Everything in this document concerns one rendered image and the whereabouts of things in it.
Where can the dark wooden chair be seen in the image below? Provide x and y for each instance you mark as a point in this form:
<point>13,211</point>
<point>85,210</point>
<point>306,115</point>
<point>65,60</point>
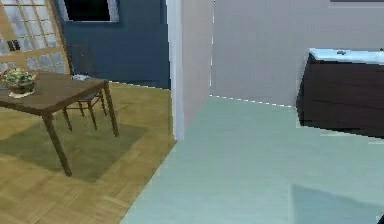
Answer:
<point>87,97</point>

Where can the small pale dish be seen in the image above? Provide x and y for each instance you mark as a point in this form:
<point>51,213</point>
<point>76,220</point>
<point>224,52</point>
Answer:
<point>80,77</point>

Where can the brown wooden table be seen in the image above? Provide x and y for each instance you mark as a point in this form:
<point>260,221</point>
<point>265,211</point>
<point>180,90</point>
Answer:
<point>56,91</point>

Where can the dark cabinet with pale top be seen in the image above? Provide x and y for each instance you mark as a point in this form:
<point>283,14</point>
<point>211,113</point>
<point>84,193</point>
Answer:
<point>343,93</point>

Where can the small dark sink tap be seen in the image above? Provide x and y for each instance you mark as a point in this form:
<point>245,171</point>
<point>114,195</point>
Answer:
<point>341,52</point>

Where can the flower bowl centrepiece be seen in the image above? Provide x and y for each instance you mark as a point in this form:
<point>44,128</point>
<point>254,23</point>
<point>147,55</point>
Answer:
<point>18,80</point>

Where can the wooden glass-paned door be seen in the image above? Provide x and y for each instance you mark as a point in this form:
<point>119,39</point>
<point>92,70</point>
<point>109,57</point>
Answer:
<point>30,33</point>

